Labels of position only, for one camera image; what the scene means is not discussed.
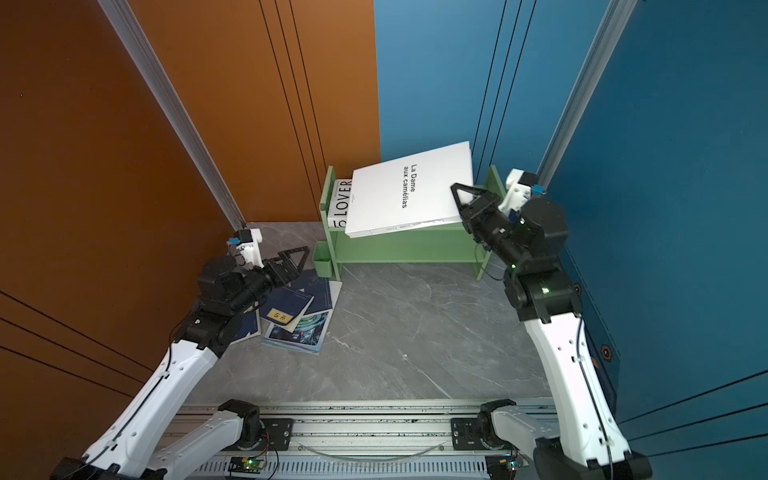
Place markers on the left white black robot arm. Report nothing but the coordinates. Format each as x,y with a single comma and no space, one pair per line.
128,449

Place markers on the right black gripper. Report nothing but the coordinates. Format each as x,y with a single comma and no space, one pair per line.
481,207

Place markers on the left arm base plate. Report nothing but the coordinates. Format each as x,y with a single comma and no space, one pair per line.
265,434

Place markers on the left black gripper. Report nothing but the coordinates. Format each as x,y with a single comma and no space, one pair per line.
290,273

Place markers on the aluminium corner post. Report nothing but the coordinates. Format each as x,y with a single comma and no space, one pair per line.
136,43
606,39

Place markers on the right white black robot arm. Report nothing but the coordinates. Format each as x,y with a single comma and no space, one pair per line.
588,443

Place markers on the right aluminium corner post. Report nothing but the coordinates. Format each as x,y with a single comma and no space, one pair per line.
606,39

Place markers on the navy book with yellow label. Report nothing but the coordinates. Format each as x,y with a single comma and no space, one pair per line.
284,307

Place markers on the LOVER black white book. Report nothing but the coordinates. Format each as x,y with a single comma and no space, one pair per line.
338,210

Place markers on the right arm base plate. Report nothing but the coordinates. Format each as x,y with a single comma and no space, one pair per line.
466,435

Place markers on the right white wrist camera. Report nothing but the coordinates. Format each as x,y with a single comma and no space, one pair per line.
521,186

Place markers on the green wooden two-tier shelf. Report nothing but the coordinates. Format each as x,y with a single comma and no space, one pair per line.
445,243

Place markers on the navy book far left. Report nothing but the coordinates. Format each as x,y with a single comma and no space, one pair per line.
249,329

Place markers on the left green circuit board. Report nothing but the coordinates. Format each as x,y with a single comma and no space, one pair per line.
246,465

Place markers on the white book with brown pattern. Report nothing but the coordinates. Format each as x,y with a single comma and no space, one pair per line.
408,193

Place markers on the right circuit board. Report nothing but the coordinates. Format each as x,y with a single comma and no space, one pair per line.
505,467

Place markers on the colourful teal magazine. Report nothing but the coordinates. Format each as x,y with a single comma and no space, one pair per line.
310,332

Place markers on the left aluminium corner post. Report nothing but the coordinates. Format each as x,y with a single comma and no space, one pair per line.
136,43

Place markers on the aluminium rail frame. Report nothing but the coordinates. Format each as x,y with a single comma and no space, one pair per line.
386,439

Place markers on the navy blue book upper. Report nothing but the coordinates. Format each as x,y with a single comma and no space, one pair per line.
318,287

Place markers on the small green pen holder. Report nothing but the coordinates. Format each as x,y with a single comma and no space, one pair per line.
322,260

